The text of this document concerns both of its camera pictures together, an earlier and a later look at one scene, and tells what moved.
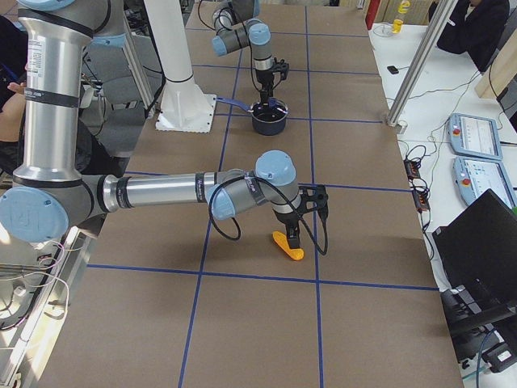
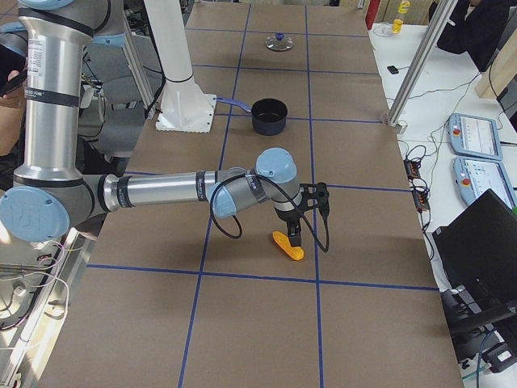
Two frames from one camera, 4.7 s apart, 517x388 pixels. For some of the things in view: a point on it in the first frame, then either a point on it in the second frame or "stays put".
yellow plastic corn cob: [281, 240] stays put
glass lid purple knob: [275, 107] -> [279, 42]
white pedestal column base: [184, 107] stays put
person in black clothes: [475, 27] stays put
